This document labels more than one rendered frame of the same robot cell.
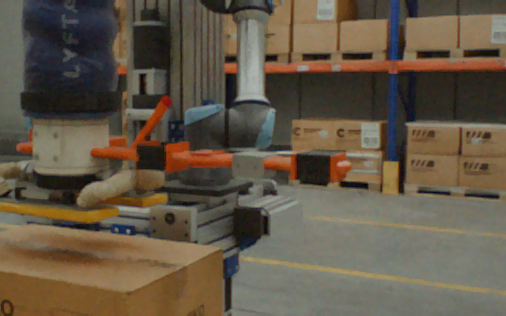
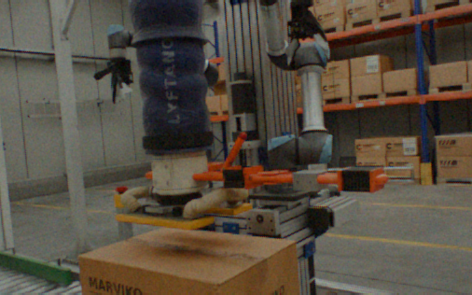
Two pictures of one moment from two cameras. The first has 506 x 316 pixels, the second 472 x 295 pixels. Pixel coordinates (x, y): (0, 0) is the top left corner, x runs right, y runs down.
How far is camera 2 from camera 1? 0.26 m
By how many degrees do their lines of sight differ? 8
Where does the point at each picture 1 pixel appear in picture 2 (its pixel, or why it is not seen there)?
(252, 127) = (315, 149)
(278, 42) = (341, 90)
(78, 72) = (178, 119)
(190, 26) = (269, 81)
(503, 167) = not seen: outside the picture
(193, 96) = (274, 130)
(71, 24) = (171, 85)
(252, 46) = (312, 91)
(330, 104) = (380, 127)
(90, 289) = (191, 281)
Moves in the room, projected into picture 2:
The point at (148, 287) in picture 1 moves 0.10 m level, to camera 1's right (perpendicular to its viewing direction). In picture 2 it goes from (235, 278) to (274, 277)
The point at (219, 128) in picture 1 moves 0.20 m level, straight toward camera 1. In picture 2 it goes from (292, 151) to (289, 156)
